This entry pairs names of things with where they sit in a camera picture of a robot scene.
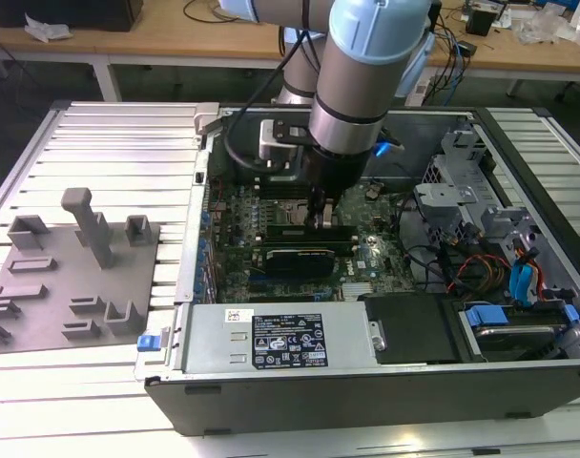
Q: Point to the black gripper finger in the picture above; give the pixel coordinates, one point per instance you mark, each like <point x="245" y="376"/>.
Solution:
<point x="329" y="212"/>
<point x="314" y="207"/>

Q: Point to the green RAM stick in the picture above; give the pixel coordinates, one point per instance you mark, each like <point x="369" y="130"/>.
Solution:
<point x="290" y="231"/>

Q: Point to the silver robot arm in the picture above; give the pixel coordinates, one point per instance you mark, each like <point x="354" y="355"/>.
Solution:
<point x="357" y="81"/>

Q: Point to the silver coin battery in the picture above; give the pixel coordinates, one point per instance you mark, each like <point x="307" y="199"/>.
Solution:
<point x="372" y="192"/>

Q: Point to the black graphics card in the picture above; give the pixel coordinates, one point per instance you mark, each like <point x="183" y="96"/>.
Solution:
<point x="299" y="264"/>

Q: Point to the green motherboard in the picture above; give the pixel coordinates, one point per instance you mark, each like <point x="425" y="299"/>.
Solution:
<point x="366" y="267"/>

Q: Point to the silver chipset heatsink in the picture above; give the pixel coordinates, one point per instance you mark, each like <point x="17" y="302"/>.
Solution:
<point x="361" y="291"/>

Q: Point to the white power strip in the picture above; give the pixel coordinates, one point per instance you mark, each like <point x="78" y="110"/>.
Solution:
<point x="419" y="90"/>

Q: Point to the grey metal drive cage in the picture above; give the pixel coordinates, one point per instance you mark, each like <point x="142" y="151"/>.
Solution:
<point x="461" y="200"/>

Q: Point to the black plastic shroud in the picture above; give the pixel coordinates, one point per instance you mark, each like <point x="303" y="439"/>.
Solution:
<point x="404" y="329"/>

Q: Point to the silver power supply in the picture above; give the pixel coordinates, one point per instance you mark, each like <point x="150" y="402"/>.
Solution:
<point x="213" y="343"/>

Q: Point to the black power adapter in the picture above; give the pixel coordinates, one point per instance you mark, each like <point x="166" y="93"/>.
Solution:
<point x="466" y="47"/>

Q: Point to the open black PC case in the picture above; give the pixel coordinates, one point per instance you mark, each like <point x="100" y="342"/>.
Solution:
<point x="318" y="405"/>

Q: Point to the wooden desk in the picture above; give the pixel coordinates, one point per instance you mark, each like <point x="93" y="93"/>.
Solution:
<point x="175" y="38"/>

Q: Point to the small black device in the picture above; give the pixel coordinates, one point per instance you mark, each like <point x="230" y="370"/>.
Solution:
<point x="483" y="19"/>

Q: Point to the blue case latch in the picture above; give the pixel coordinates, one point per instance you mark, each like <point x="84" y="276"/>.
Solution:
<point x="149" y="342"/>

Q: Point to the disk with blue carrier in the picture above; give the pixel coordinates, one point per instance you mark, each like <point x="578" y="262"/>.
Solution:
<point x="509" y="334"/>

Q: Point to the clear plastic bag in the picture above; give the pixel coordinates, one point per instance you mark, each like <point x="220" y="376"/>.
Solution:
<point x="543" y="21"/>

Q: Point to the grey parts rack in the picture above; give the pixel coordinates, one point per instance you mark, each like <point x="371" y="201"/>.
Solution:
<point x="56" y="286"/>

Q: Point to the large black box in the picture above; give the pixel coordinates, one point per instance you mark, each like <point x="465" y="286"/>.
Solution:
<point x="66" y="12"/>

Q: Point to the crumpled white tissue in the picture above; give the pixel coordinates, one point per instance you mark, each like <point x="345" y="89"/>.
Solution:
<point x="47" y="26"/>

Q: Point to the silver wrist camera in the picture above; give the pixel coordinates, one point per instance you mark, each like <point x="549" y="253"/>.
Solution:
<point x="271" y="143"/>

